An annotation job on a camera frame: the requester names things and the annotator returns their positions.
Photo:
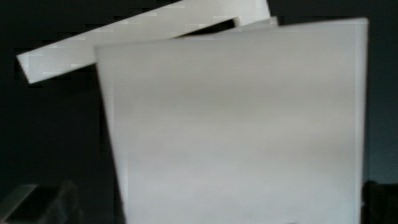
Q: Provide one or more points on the small white tagged block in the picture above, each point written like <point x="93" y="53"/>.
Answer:
<point x="235" y="112"/>

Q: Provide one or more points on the white U-shaped fence frame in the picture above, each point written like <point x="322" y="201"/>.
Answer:
<point x="160" y="24"/>

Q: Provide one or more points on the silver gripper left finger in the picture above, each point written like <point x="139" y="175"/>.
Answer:
<point x="41" y="205"/>

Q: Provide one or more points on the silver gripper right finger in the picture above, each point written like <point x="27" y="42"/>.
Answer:
<point x="379" y="203"/>

